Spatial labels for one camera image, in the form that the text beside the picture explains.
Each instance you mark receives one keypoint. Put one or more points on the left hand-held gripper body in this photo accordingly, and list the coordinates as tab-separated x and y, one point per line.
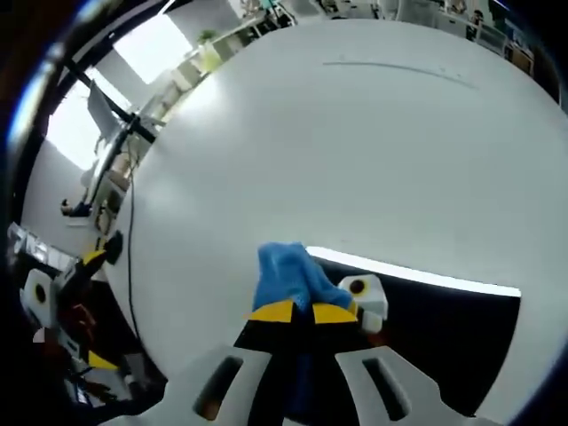
34	308

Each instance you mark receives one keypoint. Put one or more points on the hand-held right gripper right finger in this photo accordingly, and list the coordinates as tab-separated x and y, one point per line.
390	390

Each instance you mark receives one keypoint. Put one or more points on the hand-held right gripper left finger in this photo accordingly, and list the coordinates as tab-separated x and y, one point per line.
222	381

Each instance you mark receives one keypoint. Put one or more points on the blue cleaning cloth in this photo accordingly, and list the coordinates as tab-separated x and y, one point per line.
288	275

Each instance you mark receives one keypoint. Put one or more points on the black round puck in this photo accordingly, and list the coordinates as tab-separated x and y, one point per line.
115	247

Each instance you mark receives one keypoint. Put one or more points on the black tripod stand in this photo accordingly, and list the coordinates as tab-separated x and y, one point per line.
120	120

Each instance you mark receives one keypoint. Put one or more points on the white low shelf unit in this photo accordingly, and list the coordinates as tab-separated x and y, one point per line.
186	80

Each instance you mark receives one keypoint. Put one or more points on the green potted plant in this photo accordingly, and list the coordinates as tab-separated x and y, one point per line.
208	44

